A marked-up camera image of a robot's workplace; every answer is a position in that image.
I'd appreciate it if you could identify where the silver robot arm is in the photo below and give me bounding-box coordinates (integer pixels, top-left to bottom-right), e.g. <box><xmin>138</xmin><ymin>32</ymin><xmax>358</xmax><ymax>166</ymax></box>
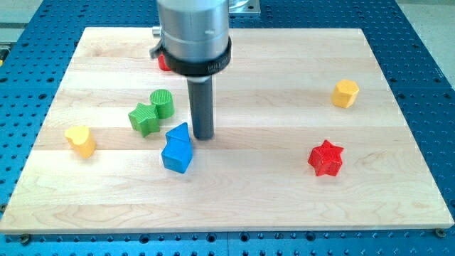
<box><xmin>150</xmin><ymin>0</ymin><xmax>232</xmax><ymax>77</ymax></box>

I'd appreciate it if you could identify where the red circle block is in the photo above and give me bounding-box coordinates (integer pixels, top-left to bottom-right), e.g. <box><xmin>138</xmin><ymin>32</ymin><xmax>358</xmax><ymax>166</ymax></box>
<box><xmin>158</xmin><ymin>53</ymin><xmax>171</xmax><ymax>72</ymax></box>

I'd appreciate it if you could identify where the yellow heart block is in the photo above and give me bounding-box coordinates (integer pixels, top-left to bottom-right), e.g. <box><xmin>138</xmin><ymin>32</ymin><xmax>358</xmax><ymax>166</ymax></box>
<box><xmin>64</xmin><ymin>126</ymin><xmax>96</xmax><ymax>158</ymax></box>

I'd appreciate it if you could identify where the blue triangle block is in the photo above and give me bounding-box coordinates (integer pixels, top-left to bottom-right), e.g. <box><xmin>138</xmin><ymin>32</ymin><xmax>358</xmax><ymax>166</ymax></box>
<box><xmin>166</xmin><ymin>122</ymin><xmax>191</xmax><ymax>142</ymax></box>

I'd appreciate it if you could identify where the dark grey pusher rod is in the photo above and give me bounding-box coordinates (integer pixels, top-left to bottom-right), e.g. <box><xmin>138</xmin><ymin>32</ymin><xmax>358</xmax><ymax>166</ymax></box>
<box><xmin>187</xmin><ymin>76</ymin><xmax>214</xmax><ymax>140</ymax></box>

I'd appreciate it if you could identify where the blue cube block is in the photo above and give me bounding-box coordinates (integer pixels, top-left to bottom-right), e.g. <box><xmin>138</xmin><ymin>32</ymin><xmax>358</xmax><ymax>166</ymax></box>
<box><xmin>161</xmin><ymin>139</ymin><xmax>193</xmax><ymax>174</ymax></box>

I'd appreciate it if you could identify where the green cylinder block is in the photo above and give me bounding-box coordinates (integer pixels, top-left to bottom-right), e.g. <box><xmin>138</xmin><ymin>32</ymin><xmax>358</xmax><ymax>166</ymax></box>
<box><xmin>149</xmin><ymin>89</ymin><xmax>174</xmax><ymax>119</ymax></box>

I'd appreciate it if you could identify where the wooden board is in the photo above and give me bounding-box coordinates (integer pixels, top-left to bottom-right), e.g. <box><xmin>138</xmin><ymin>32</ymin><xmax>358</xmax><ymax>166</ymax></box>
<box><xmin>1</xmin><ymin>27</ymin><xmax>454</xmax><ymax>234</ymax></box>

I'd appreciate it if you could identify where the green star block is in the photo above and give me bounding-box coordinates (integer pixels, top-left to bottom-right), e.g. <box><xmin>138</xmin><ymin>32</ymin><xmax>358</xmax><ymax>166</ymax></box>
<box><xmin>128</xmin><ymin>103</ymin><xmax>160</xmax><ymax>137</ymax></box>

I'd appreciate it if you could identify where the red star block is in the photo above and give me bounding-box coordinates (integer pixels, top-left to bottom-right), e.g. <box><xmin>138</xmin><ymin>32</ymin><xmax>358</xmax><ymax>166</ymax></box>
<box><xmin>308</xmin><ymin>140</ymin><xmax>344</xmax><ymax>176</ymax></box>

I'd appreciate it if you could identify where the yellow hexagon block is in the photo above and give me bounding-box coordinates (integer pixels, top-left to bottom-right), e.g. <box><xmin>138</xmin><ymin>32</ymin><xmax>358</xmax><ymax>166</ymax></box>
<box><xmin>331</xmin><ymin>80</ymin><xmax>360</xmax><ymax>109</ymax></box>

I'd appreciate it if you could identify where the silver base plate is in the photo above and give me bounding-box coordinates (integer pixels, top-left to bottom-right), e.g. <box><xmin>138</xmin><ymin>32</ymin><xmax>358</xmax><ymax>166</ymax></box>
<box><xmin>228</xmin><ymin>0</ymin><xmax>261</xmax><ymax>17</ymax></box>

